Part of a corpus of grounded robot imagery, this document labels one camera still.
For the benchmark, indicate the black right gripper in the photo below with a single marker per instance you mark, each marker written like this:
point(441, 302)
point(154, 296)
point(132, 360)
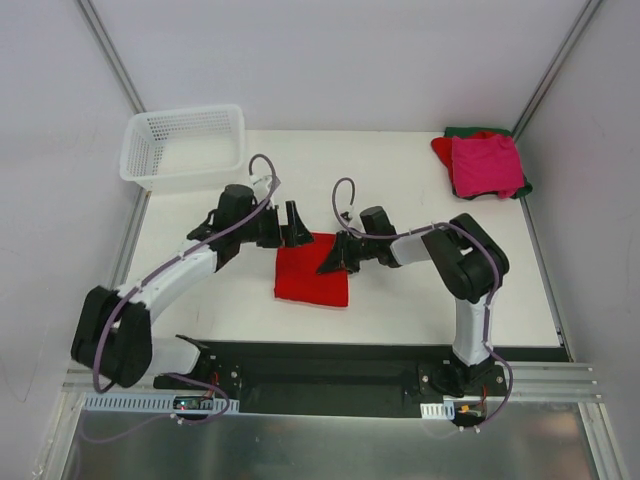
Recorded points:
point(347, 251)

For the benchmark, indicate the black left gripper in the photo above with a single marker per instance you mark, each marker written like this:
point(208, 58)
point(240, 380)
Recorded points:
point(288, 232)

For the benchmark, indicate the red t shirt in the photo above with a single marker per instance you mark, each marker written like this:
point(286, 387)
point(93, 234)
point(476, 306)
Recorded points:
point(296, 278)
point(442, 146)

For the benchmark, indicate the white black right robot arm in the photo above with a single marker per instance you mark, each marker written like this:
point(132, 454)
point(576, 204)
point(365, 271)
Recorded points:
point(470, 264)

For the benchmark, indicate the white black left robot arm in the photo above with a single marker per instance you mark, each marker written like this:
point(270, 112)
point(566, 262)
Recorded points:
point(114, 336)

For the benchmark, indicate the folded red t shirt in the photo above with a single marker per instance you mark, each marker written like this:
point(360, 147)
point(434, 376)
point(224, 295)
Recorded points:
point(442, 146)

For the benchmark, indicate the white perforated plastic basket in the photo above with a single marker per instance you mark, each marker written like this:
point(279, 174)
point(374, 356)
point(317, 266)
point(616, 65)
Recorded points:
point(184, 149)

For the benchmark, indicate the folded pink t shirt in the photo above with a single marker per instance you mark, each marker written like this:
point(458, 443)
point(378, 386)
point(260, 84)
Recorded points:
point(485, 165)

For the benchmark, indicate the folded green t shirt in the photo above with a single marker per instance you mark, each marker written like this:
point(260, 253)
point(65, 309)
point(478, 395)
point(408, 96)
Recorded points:
point(522, 192)

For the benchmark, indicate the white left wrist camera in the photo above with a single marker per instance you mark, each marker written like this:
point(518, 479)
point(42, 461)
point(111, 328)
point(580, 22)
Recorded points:
point(264, 188)

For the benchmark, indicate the aluminium side rail left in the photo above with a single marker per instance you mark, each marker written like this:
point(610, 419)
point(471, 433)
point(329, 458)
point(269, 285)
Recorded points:
point(127, 240)

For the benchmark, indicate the aluminium side rail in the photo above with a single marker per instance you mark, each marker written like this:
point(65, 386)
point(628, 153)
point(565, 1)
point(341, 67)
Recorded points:
point(127, 240)
point(550, 296)

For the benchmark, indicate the right white cable duct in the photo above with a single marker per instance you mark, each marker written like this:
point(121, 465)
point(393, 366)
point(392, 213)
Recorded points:
point(438, 411)

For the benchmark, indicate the white cable duct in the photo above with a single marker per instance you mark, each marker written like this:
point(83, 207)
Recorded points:
point(438, 411)
point(159, 403)

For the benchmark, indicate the aluminium side rail right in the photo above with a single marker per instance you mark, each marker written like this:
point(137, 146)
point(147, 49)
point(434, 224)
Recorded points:
point(550, 296)

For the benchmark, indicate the left white cable duct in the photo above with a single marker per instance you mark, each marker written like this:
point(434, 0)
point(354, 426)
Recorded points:
point(159, 403)

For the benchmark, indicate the aluminium frame post left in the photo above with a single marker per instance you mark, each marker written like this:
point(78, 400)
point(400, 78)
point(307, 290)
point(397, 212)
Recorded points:
point(97, 28)

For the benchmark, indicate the aluminium frame post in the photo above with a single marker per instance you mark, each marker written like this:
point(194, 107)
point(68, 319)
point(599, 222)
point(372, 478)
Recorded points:
point(576, 32)
point(97, 28)

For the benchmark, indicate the aluminium frame post right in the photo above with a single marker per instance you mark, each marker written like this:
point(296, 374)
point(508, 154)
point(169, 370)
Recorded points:
point(576, 32)

